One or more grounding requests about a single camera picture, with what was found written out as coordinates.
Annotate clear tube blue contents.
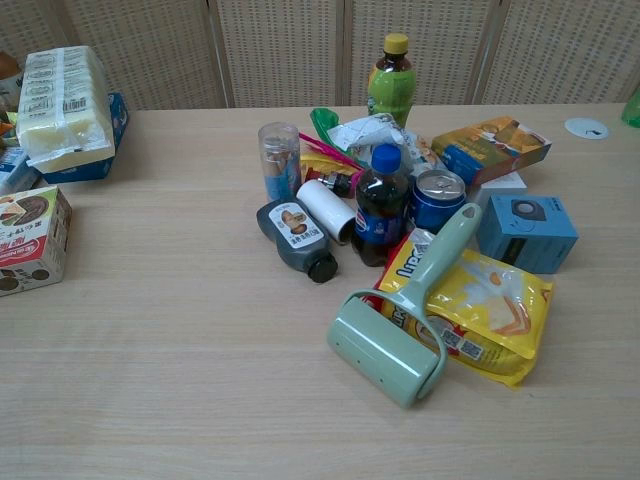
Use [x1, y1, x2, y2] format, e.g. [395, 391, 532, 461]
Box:
[257, 122, 303, 204]

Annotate white flat box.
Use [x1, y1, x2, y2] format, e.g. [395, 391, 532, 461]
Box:
[472, 171, 529, 207]

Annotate yellow and blue carton box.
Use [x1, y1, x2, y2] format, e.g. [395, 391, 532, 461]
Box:
[431, 115, 554, 187]

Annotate blue speaker box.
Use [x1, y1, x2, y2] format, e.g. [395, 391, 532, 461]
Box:
[475, 193, 580, 275]

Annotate red and white cookie box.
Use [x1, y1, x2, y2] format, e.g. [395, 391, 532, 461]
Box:
[0, 185, 73, 298]

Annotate dark grey sauce bottle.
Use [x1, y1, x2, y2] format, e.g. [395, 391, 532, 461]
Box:
[255, 198, 340, 285]

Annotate white paper roll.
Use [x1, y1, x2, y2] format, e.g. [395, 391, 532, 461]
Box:
[296, 179, 357, 248]

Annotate small black metal bottle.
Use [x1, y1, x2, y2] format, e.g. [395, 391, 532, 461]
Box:
[318, 171, 359, 198]

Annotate Pepsi cola bottle blue cap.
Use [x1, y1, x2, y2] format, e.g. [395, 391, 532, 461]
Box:
[350, 143, 411, 268]

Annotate yellow red snack packet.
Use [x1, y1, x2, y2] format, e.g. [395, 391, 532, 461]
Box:
[298, 152, 362, 194]

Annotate white crumpled snack bag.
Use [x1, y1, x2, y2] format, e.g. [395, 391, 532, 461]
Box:
[326, 112, 444, 177]

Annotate green plastic wrapper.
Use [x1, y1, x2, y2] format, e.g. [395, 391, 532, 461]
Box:
[309, 107, 351, 151]

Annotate blue soda can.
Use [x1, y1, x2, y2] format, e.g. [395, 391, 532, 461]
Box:
[409, 169, 467, 236]

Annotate green lint roller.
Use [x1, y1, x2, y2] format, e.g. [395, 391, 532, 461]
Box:
[327, 202, 484, 411]

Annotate green tea bottle yellow cap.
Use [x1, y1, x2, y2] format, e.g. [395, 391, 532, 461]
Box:
[367, 32, 417, 129]

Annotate yellow Lays chips bag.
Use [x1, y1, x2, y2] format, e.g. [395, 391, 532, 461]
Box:
[374, 228, 556, 390]

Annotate folding lattice screen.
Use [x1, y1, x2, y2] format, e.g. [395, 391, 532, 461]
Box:
[0, 0, 640, 112]

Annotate white blue tissue pack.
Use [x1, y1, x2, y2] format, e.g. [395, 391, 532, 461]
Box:
[0, 145, 42, 197]

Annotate green plastic bottle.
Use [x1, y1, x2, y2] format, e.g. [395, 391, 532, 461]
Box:
[620, 84, 640, 132]

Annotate colourful snack packets pile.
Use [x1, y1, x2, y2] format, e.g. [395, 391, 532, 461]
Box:
[0, 49, 25, 149]

